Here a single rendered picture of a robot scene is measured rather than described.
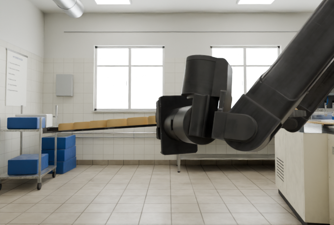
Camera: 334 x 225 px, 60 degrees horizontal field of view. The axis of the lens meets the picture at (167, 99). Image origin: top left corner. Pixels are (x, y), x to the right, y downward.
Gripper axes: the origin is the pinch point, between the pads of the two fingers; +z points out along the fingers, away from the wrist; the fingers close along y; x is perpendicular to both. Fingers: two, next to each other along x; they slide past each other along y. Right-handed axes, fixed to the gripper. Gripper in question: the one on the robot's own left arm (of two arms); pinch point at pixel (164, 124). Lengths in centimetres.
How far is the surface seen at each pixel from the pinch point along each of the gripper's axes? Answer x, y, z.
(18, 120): -100, -11, 366
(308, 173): 166, 48, 150
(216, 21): 240, -196, 453
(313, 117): 411, 2, 403
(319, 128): 179, 11, 148
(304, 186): 163, 59, 152
